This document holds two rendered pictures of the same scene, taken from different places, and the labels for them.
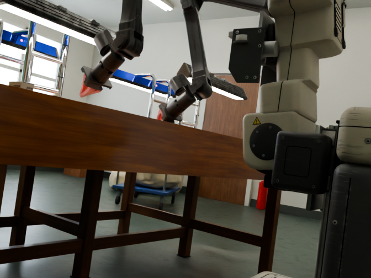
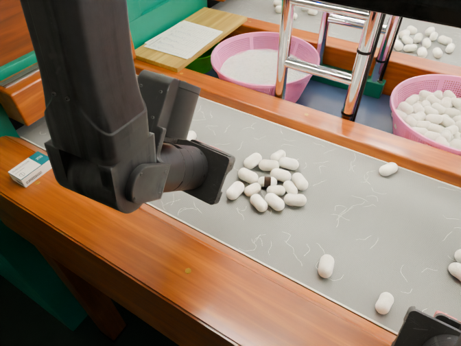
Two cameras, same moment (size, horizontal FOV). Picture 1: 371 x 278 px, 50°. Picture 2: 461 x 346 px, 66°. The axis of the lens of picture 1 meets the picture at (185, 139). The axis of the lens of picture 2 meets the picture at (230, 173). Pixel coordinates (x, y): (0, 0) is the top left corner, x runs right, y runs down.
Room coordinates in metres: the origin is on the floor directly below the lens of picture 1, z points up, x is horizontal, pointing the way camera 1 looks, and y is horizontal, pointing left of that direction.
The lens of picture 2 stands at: (1.32, -0.02, 1.20)
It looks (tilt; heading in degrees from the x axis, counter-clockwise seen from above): 46 degrees down; 86
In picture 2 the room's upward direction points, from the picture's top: 2 degrees counter-clockwise
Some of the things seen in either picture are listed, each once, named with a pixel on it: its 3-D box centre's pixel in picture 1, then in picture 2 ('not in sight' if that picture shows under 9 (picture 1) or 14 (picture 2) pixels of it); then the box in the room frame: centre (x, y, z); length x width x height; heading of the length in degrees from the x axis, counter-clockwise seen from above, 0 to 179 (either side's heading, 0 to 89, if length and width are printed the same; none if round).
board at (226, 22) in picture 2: not in sight; (193, 36); (1.29, 0.91, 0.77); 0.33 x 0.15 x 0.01; 53
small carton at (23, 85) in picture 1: (21, 86); (31, 168); (1.01, 0.43, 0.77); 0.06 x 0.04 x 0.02; 53
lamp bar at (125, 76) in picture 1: (142, 83); not in sight; (2.54, 0.32, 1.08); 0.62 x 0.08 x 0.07; 143
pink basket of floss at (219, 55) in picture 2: not in sight; (263, 73); (1.46, 0.78, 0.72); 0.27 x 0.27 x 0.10
